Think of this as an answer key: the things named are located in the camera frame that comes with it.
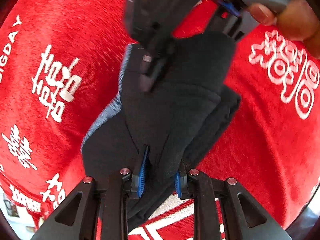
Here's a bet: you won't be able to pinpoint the black pants blue patterned trim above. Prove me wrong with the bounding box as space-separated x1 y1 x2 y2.
81 32 240 230

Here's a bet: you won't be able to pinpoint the person's right hand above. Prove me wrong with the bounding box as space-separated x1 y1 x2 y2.
247 0 319 59

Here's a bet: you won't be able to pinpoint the red blanket white characters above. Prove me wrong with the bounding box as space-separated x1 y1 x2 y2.
1 0 319 228

